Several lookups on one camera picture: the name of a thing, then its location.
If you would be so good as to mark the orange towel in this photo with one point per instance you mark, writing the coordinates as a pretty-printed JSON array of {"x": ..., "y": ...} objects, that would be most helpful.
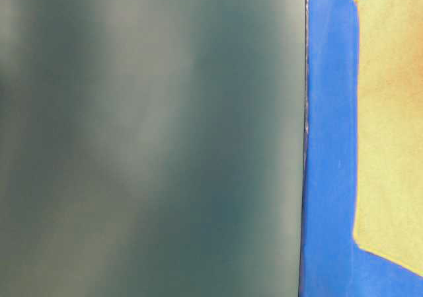
[{"x": 388, "y": 218}]

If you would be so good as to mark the blue table cloth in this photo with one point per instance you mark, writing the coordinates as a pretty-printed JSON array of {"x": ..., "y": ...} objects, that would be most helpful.
[{"x": 331, "y": 263}]

